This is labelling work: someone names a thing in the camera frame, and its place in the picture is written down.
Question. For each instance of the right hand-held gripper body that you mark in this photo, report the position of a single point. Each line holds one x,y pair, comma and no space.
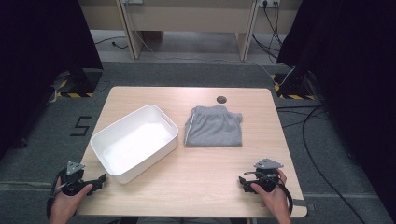
267,179

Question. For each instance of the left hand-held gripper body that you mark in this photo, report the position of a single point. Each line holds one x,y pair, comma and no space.
73,183

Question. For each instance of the white plastic bin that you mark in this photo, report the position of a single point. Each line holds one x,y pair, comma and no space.
134,146

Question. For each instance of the grey shorts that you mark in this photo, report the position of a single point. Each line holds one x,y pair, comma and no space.
214,129

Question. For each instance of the person's left hand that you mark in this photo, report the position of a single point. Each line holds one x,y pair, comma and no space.
63,207

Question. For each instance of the person's right hand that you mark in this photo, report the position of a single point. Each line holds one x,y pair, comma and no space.
277,202

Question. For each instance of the grey tape piece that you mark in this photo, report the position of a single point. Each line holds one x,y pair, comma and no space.
299,202

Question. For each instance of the dark round table grommet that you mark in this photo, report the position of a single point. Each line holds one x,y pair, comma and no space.
221,100

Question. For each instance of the black stand base hazard tape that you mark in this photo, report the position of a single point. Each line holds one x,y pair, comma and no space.
81,82
294,87

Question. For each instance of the black curtain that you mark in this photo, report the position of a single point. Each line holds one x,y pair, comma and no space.
37,56
351,62

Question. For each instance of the beige wooden desk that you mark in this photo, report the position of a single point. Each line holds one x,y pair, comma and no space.
186,15

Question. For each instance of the white wall socket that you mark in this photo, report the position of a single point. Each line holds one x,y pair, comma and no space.
269,2

